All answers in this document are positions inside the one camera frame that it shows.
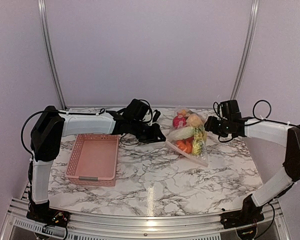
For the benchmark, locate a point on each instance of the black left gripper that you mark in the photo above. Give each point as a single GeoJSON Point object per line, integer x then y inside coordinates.
{"type": "Point", "coordinates": [156, 132]}

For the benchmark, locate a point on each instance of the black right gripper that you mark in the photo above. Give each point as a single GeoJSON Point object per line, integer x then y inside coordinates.
{"type": "Point", "coordinates": [210, 126]}

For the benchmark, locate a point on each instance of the clear zip top bag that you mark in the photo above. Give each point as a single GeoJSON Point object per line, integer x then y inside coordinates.
{"type": "Point", "coordinates": [199, 132]}

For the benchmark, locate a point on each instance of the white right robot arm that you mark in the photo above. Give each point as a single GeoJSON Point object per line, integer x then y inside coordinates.
{"type": "Point", "coordinates": [275, 147]}

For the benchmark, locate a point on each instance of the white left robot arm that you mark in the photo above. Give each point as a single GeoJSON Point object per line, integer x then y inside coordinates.
{"type": "Point", "coordinates": [45, 142]}

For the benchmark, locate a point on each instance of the red fake apple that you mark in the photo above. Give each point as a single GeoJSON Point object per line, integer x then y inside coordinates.
{"type": "Point", "coordinates": [179, 121]}

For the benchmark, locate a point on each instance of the orange fake pumpkin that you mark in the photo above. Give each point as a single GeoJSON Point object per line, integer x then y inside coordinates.
{"type": "Point", "coordinates": [185, 146]}

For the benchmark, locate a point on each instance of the pale green fake cabbage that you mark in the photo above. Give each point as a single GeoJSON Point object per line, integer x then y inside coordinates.
{"type": "Point", "coordinates": [181, 133]}

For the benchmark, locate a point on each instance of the yellow fake peach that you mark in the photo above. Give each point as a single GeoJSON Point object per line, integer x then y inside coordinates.
{"type": "Point", "coordinates": [194, 120]}

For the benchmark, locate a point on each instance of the pink perforated plastic basket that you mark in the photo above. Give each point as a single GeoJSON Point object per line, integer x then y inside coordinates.
{"type": "Point", "coordinates": [93, 160]}

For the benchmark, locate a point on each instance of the right aluminium frame post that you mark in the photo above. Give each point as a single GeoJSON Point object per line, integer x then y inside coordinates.
{"type": "Point", "coordinates": [248, 43]}

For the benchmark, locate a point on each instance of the aluminium frame post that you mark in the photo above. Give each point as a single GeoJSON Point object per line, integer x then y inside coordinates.
{"type": "Point", "coordinates": [49, 52]}
{"type": "Point", "coordinates": [248, 43]}

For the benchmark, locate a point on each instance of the aluminium front rail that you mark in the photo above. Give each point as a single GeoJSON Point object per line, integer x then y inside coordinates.
{"type": "Point", "coordinates": [89, 226]}

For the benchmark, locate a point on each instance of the left aluminium frame post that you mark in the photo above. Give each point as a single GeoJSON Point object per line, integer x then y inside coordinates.
{"type": "Point", "coordinates": [49, 52]}

